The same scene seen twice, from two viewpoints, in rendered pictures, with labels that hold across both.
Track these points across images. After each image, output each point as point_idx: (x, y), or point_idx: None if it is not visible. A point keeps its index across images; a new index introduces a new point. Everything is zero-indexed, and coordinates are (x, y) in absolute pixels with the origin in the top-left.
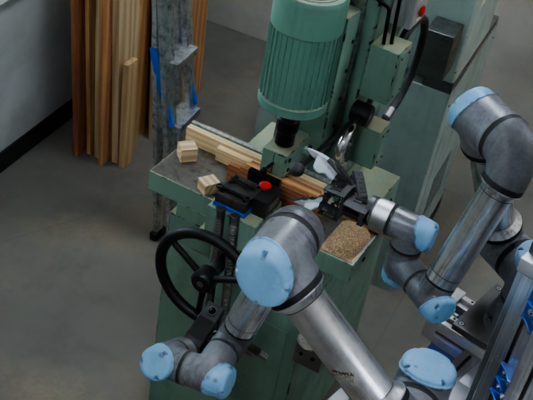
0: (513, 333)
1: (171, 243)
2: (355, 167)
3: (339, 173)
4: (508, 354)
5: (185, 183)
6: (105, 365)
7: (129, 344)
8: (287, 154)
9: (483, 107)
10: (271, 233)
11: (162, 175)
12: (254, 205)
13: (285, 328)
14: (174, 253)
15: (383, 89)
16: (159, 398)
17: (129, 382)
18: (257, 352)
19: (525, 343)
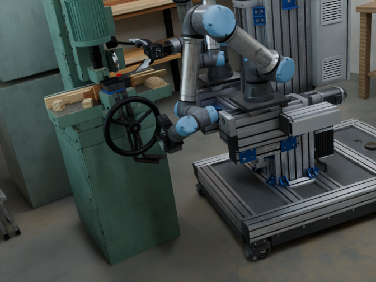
0: (254, 37)
1: (111, 120)
2: None
3: (147, 41)
4: None
5: (77, 110)
6: (70, 276)
7: (65, 263)
8: (106, 67)
9: None
10: (207, 6)
11: (64, 114)
12: (125, 82)
13: (156, 145)
14: (89, 155)
15: (112, 27)
16: (115, 251)
17: (89, 268)
18: (161, 156)
19: (259, 37)
